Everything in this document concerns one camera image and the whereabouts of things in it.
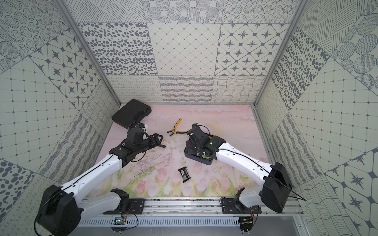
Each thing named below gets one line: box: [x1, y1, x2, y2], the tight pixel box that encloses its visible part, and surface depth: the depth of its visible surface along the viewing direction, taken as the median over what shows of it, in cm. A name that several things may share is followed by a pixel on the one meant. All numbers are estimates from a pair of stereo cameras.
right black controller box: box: [238, 216, 253, 232], surface depth 73 cm
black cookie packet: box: [178, 166, 192, 183], surface depth 85 cm
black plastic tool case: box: [111, 98, 153, 129], surface depth 111 cm
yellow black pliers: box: [166, 118, 189, 137], surface depth 106 cm
